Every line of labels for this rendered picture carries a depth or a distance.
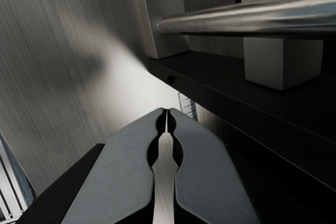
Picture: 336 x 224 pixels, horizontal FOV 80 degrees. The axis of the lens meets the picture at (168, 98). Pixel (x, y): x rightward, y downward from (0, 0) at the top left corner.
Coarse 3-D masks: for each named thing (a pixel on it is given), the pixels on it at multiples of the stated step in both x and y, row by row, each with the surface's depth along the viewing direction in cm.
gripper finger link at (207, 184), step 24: (168, 120) 12; (192, 120) 11; (192, 144) 9; (216, 144) 9; (192, 168) 8; (216, 168) 8; (192, 192) 7; (216, 192) 7; (240, 192) 7; (192, 216) 7; (216, 216) 6; (240, 216) 6
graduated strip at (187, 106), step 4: (180, 96) 26; (184, 96) 26; (180, 100) 26; (184, 100) 26; (188, 100) 26; (192, 100) 27; (180, 104) 26; (184, 104) 26; (188, 104) 27; (192, 104) 27; (180, 108) 26; (184, 108) 27; (188, 108) 27; (192, 108) 27; (184, 112) 27; (188, 112) 27; (192, 112) 27; (192, 116) 27; (196, 116) 28; (196, 120) 28
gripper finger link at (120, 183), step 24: (144, 120) 11; (120, 144) 9; (144, 144) 9; (96, 168) 8; (120, 168) 8; (144, 168) 8; (96, 192) 7; (120, 192) 7; (144, 192) 7; (72, 216) 6; (96, 216) 6; (120, 216) 6; (144, 216) 7
